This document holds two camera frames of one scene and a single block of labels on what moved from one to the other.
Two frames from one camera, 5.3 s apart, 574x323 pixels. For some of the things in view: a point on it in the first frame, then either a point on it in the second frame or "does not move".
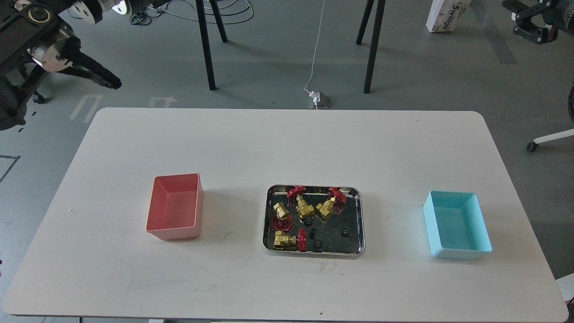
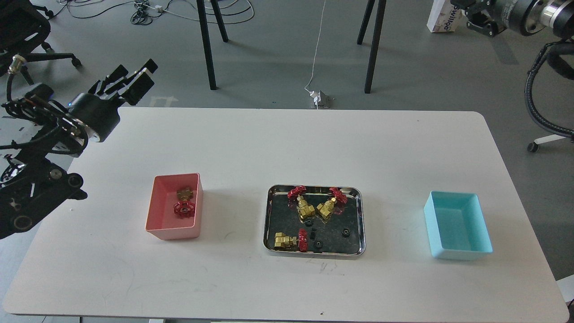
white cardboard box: x=445 y=15 does not move
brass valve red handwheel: x=282 y=224 -> x=184 y=208
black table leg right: x=375 y=39 does not move
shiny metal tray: x=313 y=220 does not move
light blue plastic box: x=456 y=225 does not move
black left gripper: x=57 y=54 -> x=99 y=116
